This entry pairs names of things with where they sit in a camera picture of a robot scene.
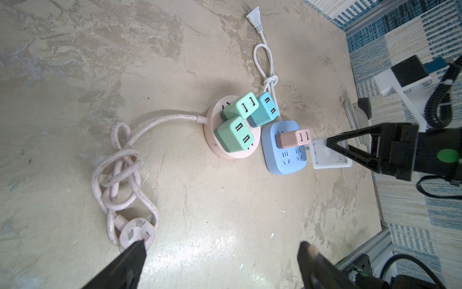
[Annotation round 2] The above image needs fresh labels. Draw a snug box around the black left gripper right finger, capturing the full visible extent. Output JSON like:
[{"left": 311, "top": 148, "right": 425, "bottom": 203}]
[{"left": 297, "top": 241, "right": 358, "bottom": 289}]

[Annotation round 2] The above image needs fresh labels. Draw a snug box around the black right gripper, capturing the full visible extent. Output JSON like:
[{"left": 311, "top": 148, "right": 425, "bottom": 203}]
[{"left": 326, "top": 122, "right": 419, "bottom": 181}]

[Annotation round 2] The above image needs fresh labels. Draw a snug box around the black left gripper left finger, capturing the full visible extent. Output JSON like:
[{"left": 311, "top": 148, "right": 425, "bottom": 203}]
[{"left": 83, "top": 241, "right": 147, "bottom": 289}]

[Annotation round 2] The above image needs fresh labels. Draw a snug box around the white square adapter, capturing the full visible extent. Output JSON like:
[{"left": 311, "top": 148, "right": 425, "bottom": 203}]
[{"left": 309, "top": 137, "right": 353, "bottom": 169}]

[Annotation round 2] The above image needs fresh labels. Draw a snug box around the pink plug adapter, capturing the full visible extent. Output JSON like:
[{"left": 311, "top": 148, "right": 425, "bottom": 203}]
[{"left": 276, "top": 128, "right": 312, "bottom": 149}]

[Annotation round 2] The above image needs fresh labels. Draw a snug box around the teal plug adapter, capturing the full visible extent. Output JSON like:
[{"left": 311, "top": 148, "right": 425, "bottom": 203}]
[{"left": 247, "top": 92, "right": 279, "bottom": 128}]

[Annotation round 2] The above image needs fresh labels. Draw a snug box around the mint green plug adapter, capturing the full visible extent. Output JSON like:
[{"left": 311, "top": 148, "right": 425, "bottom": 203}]
[{"left": 220, "top": 92, "right": 259, "bottom": 120}]

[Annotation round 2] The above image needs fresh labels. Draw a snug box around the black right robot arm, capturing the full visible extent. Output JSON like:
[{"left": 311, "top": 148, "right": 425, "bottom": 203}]
[{"left": 327, "top": 55, "right": 462, "bottom": 201}]

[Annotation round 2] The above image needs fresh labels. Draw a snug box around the black and grey stapler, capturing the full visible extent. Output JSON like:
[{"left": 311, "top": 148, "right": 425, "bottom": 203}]
[{"left": 344, "top": 98, "right": 372, "bottom": 131}]

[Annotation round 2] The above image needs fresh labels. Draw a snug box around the blue square power strip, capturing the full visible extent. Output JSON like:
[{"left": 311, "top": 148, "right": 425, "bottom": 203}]
[{"left": 261, "top": 120, "right": 307, "bottom": 175}]

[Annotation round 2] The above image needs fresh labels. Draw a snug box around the pink round power strip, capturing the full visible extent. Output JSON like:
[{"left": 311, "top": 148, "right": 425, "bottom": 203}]
[{"left": 203, "top": 95, "right": 261, "bottom": 160}]

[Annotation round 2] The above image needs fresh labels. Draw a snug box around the pink power strip cable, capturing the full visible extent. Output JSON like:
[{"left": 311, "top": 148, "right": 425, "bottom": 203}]
[{"left": 91, "top": 113, "right": 209, "bottom": 253}]

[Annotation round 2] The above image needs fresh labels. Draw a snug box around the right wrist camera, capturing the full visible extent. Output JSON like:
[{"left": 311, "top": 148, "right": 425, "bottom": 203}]
[{"left": 372, "top": 55, "right": 456, "bottom": 132}]

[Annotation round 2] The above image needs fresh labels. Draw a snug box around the white power strip cable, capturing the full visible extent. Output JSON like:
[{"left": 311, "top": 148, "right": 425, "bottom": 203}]
[{"left": 245, "top": 6, "right": 282, "bottom": 122}]

